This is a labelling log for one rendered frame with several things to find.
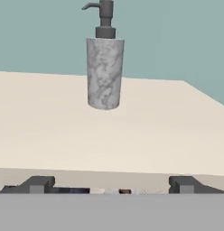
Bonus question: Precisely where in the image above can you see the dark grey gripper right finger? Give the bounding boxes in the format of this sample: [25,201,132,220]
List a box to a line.
[168,176,224,194]

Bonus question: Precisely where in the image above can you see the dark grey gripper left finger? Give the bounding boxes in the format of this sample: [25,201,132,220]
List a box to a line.
[0,176,56,194]

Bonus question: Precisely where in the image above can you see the cream cabinet shelf board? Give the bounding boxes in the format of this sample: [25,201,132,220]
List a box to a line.
[0,70,224,195]

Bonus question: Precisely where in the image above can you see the marble soap dispenser black pump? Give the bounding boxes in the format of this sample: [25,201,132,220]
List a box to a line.
[81,0,126,111]

